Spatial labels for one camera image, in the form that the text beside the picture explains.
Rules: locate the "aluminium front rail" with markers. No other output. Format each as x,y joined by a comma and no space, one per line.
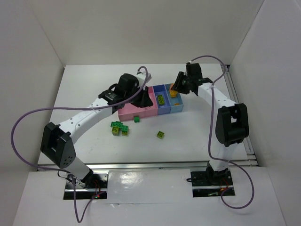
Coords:
149,165

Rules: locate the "aluminium side rail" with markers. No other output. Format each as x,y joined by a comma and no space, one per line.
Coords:
239,128

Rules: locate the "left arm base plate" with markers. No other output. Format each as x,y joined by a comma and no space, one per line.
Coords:
98,186

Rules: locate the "long green lego brick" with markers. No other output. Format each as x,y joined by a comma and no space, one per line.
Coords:
116,124

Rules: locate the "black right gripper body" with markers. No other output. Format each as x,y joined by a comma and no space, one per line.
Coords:
179,83

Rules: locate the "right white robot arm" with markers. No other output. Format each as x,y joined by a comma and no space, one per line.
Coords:
220,152

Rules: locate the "lime square lego brick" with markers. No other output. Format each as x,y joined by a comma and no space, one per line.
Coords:
160,135

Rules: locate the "yellow round printed lego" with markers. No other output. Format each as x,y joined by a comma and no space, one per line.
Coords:
173,93

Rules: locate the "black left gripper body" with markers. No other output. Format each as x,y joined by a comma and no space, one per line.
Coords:
143,99

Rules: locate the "lime lego in blue bin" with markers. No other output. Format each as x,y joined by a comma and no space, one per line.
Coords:
160,99

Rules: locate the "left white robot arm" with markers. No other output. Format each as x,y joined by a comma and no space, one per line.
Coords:
58,140

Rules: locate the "green square lego brick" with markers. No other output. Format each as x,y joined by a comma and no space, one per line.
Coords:
124,128

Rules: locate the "lime lego under square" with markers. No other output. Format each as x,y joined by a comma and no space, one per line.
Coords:
124,133

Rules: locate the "large pink bin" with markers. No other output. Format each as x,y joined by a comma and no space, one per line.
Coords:
129,111

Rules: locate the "small dark green lego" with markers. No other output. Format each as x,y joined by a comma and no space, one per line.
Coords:
136,119

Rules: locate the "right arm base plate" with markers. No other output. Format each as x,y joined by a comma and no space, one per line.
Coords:
203,186

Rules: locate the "light blue bin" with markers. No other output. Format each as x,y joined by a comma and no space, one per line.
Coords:
174,99

